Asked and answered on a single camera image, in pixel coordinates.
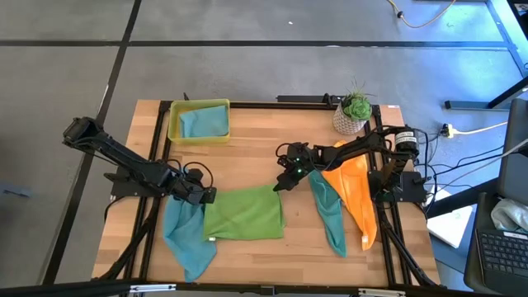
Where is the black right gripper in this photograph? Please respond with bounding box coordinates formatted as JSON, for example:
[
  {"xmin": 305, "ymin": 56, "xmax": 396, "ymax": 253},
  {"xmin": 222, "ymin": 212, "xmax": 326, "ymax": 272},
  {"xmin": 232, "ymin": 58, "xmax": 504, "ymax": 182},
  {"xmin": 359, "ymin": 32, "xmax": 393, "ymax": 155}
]
[{"xmin": 272, "ymin": 142, "xmax": 318, "ymax": 192}]

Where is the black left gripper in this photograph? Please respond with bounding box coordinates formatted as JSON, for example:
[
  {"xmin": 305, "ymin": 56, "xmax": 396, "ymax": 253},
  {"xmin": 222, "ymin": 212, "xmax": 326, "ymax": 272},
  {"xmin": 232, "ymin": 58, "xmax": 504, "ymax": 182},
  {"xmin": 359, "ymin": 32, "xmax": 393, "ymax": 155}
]
[{"xmin": 175, "ymin": 167, "xmax": 218, "ymax": 205}]

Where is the green microfiber towel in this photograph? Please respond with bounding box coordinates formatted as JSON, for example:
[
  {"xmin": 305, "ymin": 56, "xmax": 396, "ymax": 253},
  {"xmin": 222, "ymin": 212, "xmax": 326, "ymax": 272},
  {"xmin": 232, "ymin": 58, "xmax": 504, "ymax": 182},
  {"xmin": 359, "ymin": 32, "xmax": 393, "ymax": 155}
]
[{"xmin": 203, "ymin": 184, "xmax": 287, "ymax": 242}]

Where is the light blue microfiber towel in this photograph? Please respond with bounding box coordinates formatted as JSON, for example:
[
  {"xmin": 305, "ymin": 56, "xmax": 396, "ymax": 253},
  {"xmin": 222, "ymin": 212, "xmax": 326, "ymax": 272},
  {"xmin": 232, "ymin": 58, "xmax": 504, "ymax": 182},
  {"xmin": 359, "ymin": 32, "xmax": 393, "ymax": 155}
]
[{"xmin": 163, "ymin": 194, "xmax": 218, "ymax": 284}]

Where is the teal microfiber towel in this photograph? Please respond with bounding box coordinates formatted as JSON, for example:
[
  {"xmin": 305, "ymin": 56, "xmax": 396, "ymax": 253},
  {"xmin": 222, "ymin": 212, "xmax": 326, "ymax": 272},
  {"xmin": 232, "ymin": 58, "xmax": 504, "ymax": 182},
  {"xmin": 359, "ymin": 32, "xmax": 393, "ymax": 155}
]
[{"xmin": 308, "ymin": 169, "xmax": 348, "ymax": 258}]

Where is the orange microfiber towel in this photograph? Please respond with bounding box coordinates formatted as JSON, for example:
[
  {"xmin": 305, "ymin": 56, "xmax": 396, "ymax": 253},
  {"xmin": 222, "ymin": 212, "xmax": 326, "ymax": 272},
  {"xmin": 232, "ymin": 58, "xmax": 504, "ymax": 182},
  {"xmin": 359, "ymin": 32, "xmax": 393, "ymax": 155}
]
[{"xmin": 321, "ymin": 139, "xmax": 379, "ymax": 252}]

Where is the yellow plastic bin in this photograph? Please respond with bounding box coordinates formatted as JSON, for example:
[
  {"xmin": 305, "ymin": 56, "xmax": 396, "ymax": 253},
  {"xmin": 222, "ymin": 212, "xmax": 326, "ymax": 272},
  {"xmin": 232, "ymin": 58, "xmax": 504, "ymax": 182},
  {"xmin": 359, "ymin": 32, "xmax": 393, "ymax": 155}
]
[{"xmin": 167, "ymin": 97, "xmax": 231, "ymax": 145}]

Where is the succulent in triangle-patterned pot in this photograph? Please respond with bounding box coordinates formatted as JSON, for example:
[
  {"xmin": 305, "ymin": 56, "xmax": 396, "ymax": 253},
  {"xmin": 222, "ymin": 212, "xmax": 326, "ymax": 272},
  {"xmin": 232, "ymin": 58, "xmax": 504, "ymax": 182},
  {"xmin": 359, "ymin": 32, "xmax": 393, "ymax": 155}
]
[{"xmin": 332, "ymin": 78, "xmax": 375, "ymax": 136}]

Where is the white flat box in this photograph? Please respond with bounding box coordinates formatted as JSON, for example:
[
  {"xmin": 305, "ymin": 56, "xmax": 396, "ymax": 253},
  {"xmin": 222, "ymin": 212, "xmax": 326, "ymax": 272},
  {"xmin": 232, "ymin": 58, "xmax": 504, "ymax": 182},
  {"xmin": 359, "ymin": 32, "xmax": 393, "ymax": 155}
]
[{"xmin": 427, "ymin": 204, "xmax": 474, "ymax": 249}]

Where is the white crumpled cloth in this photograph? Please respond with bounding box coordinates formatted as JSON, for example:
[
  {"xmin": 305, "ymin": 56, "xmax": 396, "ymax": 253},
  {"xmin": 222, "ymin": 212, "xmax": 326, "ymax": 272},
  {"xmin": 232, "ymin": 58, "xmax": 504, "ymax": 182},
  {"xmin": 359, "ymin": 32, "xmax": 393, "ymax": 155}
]
[{"xmin": 490, "ymin": 197, "xmax": 528, "ymax": 233}]

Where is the dark grey laptop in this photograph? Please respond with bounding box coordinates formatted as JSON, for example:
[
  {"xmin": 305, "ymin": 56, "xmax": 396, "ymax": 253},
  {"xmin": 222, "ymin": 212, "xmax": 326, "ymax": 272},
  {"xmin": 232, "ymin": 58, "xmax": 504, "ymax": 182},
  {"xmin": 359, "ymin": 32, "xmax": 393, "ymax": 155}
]
[{"xmin": 464, "ymin": 98, "xmax": 528, "ymax": 296}]

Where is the black desk leg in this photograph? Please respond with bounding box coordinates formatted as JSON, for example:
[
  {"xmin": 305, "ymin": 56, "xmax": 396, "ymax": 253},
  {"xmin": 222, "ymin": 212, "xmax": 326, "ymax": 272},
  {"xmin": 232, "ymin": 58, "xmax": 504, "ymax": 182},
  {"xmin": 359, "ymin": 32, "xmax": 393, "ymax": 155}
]
[{"xmin": 444, "ymin": 76, "xmax": 528, "ymax": 111}]

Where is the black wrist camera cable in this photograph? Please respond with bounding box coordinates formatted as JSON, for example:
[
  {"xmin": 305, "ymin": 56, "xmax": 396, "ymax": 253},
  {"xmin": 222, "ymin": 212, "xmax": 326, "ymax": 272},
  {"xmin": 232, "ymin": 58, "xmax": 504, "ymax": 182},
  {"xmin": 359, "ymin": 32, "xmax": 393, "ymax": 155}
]
[{"xmin": 182, "ymin": 161, "xmax": 215, "ymax": 190}]

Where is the black bar bracket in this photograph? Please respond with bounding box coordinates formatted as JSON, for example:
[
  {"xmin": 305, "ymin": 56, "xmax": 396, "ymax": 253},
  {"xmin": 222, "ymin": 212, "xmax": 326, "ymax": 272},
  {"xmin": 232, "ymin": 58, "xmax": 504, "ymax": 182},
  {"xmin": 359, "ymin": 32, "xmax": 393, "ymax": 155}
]
[{"xmin": 276, "ymin": 93, "xmax": 344, "ymax": 107}]

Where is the black camera rig rail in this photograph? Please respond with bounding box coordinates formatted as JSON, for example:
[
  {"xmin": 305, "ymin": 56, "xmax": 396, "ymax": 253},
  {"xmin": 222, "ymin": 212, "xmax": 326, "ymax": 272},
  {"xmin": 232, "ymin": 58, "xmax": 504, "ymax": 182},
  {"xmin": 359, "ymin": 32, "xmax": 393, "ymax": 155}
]
[{"xmin": 0, "ymin": 279, "xmax": 528, "ymax": 297}]

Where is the white power cable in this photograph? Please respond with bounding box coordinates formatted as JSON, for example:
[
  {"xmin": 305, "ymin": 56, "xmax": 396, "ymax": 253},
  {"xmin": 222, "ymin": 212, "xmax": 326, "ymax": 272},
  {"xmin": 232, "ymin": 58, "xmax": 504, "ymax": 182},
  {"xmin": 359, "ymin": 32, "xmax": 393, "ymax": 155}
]
[{"xmin": 452, "ymin": 120, "xmax": 509, "ymax": 136}]

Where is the yellow floor cable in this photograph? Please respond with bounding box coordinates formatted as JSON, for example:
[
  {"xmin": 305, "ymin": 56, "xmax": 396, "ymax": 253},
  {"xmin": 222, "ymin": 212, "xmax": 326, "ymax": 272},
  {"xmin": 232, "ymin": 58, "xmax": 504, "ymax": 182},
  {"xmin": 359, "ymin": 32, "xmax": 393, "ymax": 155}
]
[{"xmin": 386, "ymin": 0, "xmax": 458, "ymax": 30}]

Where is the grey cable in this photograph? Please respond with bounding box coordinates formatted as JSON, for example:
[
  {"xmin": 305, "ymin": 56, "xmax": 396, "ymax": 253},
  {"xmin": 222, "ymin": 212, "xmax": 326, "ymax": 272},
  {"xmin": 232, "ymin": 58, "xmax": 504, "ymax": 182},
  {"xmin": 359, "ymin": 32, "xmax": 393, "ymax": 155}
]
[{"xmin": 428, "ymin": 138, "xmax": 528, "ymax": 196}]

